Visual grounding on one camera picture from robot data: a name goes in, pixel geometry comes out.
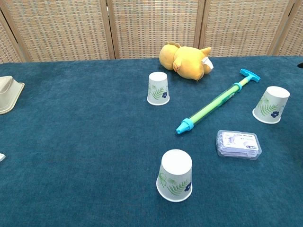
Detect yellow plush toy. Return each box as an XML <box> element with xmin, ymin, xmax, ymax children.
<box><xmin>159</xmin><ymin>41</ymin><xmax>214</xmax><ymax>82</ymax></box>

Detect blue felt table cover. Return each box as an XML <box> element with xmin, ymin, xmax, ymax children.
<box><xmin>0</xmin><ymin>55</ymin><xmax>303</xmax><ymax>227</ymax></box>

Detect woven bamboo folding screen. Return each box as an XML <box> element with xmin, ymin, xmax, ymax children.
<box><xmin>0</xmin><ymin>0</ymin><xmax>303</xmax><ymax>63</ymax></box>

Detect clear plastic card box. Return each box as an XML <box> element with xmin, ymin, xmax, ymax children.
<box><xmin>215</xmin><ymin>130</ymin><xmax>262</xmax><ymax>161</ymax></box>

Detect beige plastic tray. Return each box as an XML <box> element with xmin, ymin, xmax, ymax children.
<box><xmin>0</xmin><ymin>75</ymin><xmax>25</xmax><ymax>115</ymax></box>

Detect green blue toy water pump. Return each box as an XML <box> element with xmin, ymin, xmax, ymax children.
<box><xmin>175</xmin><ymin>69</ymin><xmax>261</xmax><ymax>136</ymax></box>

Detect white paper cup leaf print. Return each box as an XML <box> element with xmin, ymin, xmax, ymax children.
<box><xmin>252</xmin><ymin>86</ymin><xmax>291</xmax><ymax>124</ymax></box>
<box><xmin>146</xmin><ymin>71</ymin><xmax>170</xmax><ymax>106</ymax></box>
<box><xmin>156</xmin><ymin>149</ymin><xmax>193</xmax><ymax>202</ymax></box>

